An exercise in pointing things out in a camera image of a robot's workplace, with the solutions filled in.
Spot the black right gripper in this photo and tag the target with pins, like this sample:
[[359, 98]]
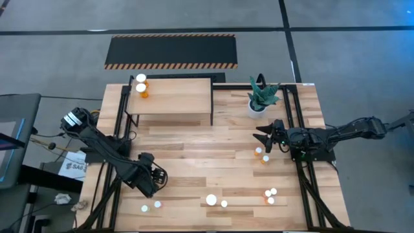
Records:
[[280, 132]]

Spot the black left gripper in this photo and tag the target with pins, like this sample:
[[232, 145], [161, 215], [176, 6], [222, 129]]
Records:
[[145, 187]]

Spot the small orange medicine bottle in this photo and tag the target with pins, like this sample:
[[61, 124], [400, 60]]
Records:
[[270, 200], [258, 150], [265, 158]]

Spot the pink medicine bottle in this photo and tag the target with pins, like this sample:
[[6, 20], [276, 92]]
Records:
[[157, 204], [268, 193]]

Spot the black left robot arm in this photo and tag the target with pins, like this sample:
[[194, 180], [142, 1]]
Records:
[[103, 145]]

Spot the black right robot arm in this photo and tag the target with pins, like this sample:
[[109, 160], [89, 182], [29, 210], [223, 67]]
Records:
[[339, 131]]

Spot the snake plant white pot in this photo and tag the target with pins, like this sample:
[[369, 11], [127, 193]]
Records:
[[258, 97]]

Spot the white sticker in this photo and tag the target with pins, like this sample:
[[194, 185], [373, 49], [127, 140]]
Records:
[[309, 84]]

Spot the crumpled brown paper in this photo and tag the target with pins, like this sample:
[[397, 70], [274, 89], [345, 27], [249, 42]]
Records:
[[80, 206]]

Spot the printed white paper sheet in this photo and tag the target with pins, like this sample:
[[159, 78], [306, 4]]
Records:
[[74, 165]]

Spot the crumpled white paper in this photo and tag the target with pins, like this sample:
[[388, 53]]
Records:
[[63, 198]]

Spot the black floor stand base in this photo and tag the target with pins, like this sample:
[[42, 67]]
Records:
[[48, 181]]

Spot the black round knob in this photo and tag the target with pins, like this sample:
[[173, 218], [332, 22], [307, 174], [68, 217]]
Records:
[[51, 145]]

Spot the black hazard-striped floor mat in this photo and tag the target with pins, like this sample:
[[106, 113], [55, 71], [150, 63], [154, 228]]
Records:
[[171, 51]]

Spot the dark screen blue edge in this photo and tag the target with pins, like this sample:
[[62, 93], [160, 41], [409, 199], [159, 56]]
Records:
[[8, 129]]

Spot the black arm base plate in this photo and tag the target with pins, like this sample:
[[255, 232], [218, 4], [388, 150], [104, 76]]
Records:
[[323, 157], [97, 157]]

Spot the wooden shelf black frame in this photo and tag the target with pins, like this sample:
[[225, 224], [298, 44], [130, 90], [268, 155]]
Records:
[[171, 97]]

